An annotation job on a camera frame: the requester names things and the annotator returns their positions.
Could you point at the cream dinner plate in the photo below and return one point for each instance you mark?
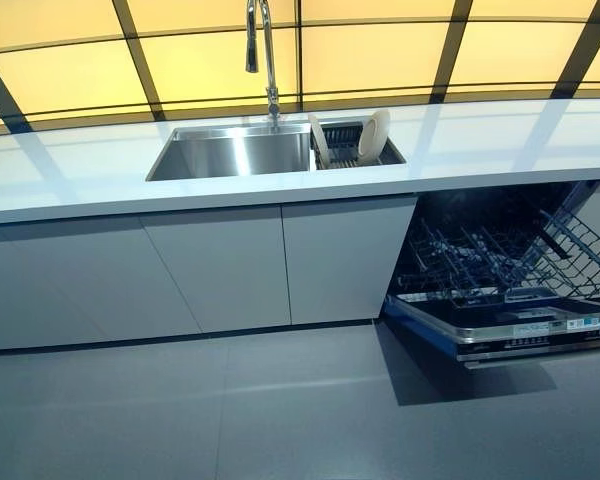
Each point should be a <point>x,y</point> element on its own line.
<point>318,134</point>

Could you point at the beige deep ceramic plate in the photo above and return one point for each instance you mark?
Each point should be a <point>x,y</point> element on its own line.
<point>374,132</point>

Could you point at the white glossy cabinet door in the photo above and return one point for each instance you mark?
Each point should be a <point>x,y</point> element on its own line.
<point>340,255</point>
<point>220,265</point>
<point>55,280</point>

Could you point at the black slatted dish rack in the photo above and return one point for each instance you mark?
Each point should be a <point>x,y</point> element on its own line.
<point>340,150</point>

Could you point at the stainless steel sink basin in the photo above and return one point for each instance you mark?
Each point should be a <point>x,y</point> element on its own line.
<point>230,150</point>

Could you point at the dark cabinet toe kick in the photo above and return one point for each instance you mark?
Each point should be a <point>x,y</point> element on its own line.
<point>180,340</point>

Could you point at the chrome pull-down kitchen faucet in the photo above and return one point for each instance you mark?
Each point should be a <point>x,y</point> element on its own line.
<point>271,75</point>

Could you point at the white label sticker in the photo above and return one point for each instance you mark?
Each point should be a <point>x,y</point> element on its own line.
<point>531,329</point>
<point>583,324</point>

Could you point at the yellow window with dark frame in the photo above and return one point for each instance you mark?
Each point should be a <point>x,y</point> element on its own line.
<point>380,50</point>

